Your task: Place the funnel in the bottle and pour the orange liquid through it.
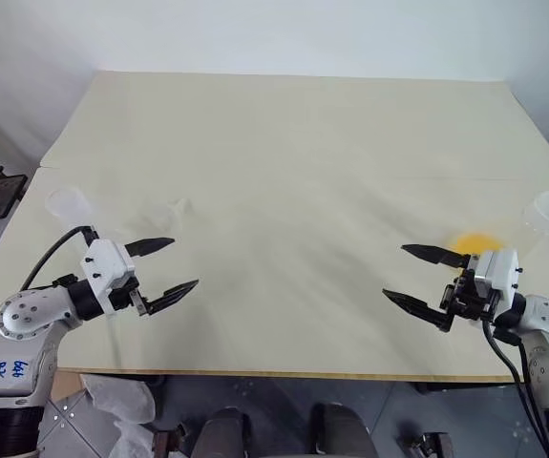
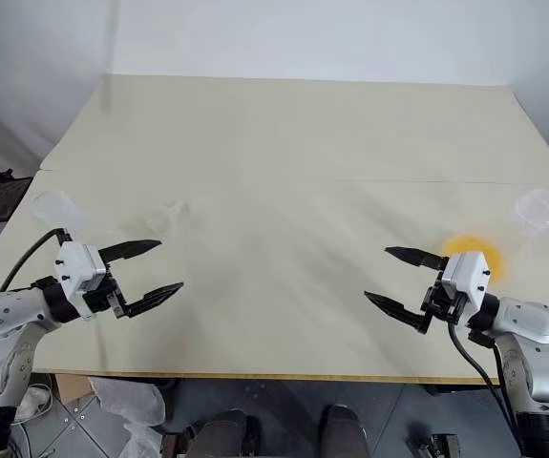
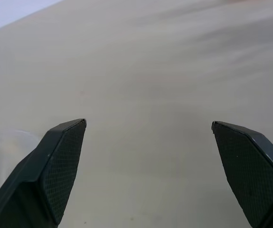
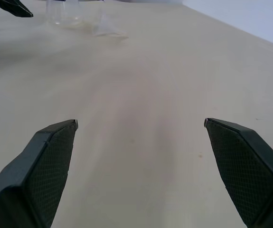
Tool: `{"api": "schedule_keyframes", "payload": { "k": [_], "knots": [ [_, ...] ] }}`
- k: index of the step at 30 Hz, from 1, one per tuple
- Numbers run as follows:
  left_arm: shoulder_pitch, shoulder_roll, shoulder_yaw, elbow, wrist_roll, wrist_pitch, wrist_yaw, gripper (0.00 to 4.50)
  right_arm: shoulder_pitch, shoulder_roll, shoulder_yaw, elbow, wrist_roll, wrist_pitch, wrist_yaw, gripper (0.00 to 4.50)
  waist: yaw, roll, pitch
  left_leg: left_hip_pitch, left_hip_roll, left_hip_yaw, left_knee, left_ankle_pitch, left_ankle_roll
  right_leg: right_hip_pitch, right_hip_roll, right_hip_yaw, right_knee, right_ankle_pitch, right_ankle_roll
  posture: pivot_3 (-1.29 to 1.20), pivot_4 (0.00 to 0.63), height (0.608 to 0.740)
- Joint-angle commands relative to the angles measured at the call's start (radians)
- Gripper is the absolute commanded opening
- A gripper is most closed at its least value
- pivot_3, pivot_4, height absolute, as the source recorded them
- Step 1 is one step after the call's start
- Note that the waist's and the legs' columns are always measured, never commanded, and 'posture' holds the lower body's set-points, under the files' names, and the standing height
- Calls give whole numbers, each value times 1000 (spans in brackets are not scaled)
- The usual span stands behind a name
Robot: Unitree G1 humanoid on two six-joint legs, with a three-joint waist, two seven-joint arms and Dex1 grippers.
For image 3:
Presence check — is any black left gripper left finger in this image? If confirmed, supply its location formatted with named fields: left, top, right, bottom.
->
left=0, top=118, right=87, bottom=228

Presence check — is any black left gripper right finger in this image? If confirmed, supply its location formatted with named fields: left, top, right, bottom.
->
left=211, top=120, right=273, bottom=228

